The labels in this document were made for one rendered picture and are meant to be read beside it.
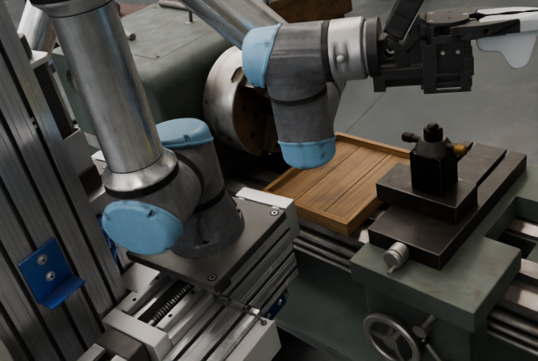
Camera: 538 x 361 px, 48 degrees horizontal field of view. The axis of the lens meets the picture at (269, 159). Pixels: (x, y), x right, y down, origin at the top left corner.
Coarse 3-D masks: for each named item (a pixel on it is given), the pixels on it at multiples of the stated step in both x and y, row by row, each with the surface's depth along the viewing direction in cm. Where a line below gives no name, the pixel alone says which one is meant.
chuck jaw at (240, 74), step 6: (240, 72) 164; (234, 78) 164; (240, 78) 163; (246, 78) 164; (246, 84) 163; (252, 90) 164; (258, 90) 162; (264, 90) 164; (258, 96) 166; (264, 96) 163; (264, 102) 170; (270, 102) 167
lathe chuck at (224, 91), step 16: (224, 64) 168; (240, 64) 165; (224, 80) 165; (224, 96) 164; (240, 96) 164; (224, 112) 165; (240, 112) 165; (256, 112) 170; (272, 112) 178; (224, 128) 168; (240, 128) 167; (256, 128) 171; (240, 144) 169; (256, 144) 173
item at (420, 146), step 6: (420, 138) 130; (444, 138) 128; (420, 144) 129; (426, 144) 128; (432, 144) 127; (438, 144) 127; (444, 144) 127; (420, 150) 129; (426, 150) 128; (432, 150) 127; (438, 150) 127; (444, 150) 127; (420, 156) 129; (426, 156) 128; (432, 156) 127; (438, 156) 127; (444, 156) 127
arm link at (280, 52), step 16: (256, 32) 74; (272, 32) 73; (288, 32) 72; (304, 32) 71; (320, 32) 71; (256, 48) 73; (272, 48) 72; (288, 48) 71; (304, 48) 71; (320, 48) 70; (256, 64) 73; (272, 64) 72; (288, 64) 72; (304, 64) 71; (320, 64) 71; (256, 80) 74; (272, 80) 74; (288, 80) 73; (304, 80) 73; (320, 80) 73; (272, 96) 76; (288, 96) 74; (304, 96) 74
